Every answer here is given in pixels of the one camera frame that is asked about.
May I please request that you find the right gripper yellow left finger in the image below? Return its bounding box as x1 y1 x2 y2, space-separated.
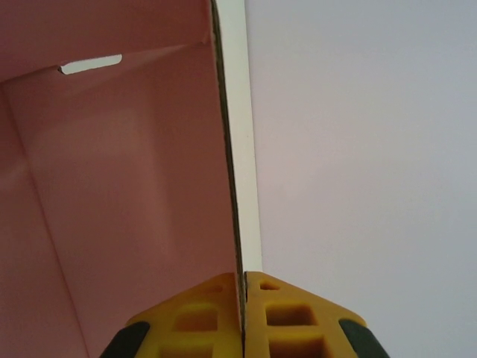
98 271 240 358

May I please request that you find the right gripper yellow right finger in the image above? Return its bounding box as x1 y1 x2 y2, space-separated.
243 271 391 358

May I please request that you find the pink cloth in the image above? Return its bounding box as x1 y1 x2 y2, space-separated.
0 0 264 358

